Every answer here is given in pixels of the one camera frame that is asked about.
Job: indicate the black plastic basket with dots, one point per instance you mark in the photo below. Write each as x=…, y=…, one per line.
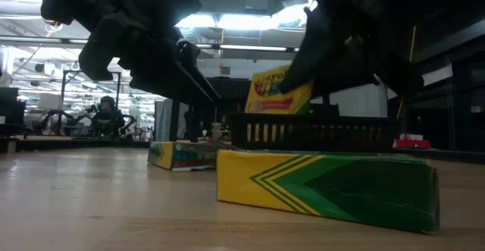
x=341, y=133

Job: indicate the person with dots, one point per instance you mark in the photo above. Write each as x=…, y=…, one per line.
x=108, y=114

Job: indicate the black monitor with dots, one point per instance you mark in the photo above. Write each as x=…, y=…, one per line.
x=9, y=107

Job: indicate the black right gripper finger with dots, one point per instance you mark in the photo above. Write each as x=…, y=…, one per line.
x=310, y=61

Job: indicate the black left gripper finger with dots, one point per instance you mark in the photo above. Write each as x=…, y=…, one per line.
x=102, y=54
x=166, y=76

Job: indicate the red white box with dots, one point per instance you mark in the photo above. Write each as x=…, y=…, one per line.
x=411, y=143

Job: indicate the long linear ceiling light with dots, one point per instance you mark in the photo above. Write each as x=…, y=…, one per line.
x=246, y=48

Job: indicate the yellow green crayon box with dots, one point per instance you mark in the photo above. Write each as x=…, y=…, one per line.
x=182, y=156
x=322, y=190
x=269, y=99

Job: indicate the grey partition panel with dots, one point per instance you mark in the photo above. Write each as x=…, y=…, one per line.
x=163, y=120

